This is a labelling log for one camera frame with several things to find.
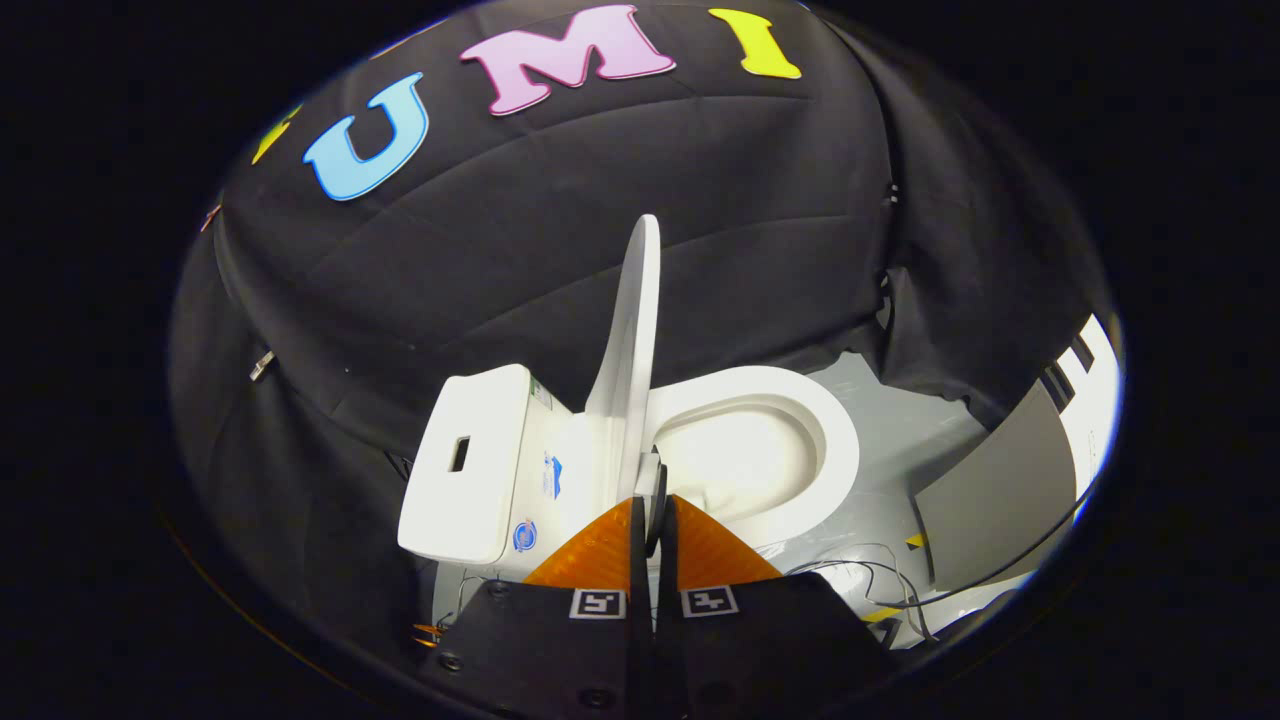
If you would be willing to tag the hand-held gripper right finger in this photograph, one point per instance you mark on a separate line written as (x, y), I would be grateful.
(668, 630)

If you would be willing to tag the white ceramic toilet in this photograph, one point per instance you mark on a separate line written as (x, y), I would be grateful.
(470, 500)

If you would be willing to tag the white staircase with black treads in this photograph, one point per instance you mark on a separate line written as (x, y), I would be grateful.
(1000, 490)

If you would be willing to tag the white toilet lid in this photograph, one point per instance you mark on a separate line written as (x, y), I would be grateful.
(630, 350)

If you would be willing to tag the copper cloth clip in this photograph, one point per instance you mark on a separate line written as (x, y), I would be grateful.
(208, 216)

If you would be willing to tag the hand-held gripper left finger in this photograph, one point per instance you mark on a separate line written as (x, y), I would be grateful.
(640, 620)

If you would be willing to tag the yellow black tape strip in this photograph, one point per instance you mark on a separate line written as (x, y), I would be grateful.
(880, 614)

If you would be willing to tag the silver cloth clip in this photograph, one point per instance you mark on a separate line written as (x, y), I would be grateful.
(262, 365)

